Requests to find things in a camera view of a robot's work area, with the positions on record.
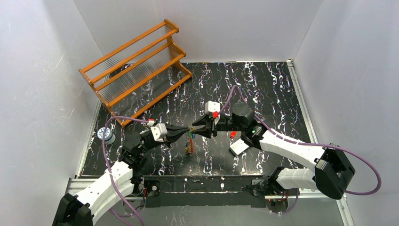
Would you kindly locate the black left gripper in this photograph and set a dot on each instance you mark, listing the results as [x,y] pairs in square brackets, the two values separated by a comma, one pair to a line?
[168,135]

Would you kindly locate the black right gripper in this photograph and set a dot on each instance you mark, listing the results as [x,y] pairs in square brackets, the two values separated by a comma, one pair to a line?
[211,127]

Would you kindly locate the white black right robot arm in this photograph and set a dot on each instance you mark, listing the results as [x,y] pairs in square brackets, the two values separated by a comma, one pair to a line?
[325,169]

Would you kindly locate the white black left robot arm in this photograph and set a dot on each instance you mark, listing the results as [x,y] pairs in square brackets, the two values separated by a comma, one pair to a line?
[86,206]

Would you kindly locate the red tag key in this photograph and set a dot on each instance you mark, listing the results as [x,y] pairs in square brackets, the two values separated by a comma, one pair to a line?
[233,134]

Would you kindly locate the white card box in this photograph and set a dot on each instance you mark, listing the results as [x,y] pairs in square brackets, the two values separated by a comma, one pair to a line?
[238,147]

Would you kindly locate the white blue tape roll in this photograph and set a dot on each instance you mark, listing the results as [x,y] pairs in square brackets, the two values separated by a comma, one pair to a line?
[107,135]

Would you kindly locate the orange wooden shelf rack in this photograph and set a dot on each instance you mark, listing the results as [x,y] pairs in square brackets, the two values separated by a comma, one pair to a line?
[135,76]

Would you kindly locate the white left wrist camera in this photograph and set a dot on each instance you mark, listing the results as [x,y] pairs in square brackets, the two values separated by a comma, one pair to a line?
[159,132]

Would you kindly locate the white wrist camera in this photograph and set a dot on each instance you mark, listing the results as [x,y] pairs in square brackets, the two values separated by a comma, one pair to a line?
[159,132]
[212,109]

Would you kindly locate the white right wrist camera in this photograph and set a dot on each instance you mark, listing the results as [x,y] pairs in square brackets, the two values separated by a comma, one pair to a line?
[212,109]

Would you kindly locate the aluminium front rail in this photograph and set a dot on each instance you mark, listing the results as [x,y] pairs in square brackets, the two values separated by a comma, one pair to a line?
[200,191]

